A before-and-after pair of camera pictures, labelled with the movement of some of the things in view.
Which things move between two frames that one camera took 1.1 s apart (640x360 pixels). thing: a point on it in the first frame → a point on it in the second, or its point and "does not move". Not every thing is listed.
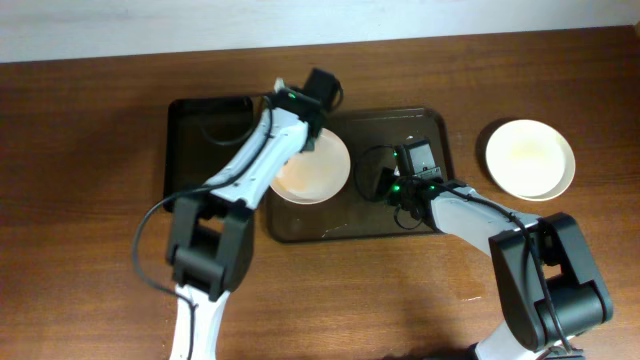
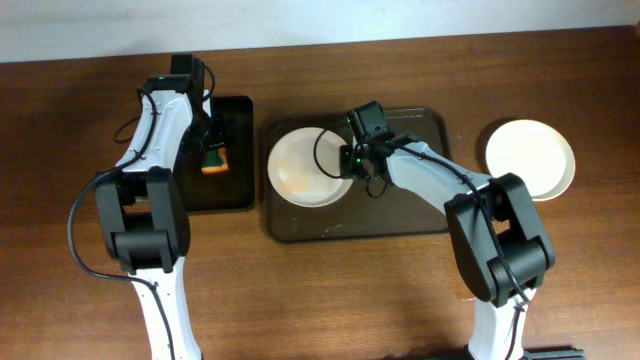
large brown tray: (361, 212) does not move
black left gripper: (310, 142) → (212, 138)
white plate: (313, 176) does not move
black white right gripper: (386, 182) → (345, 163)
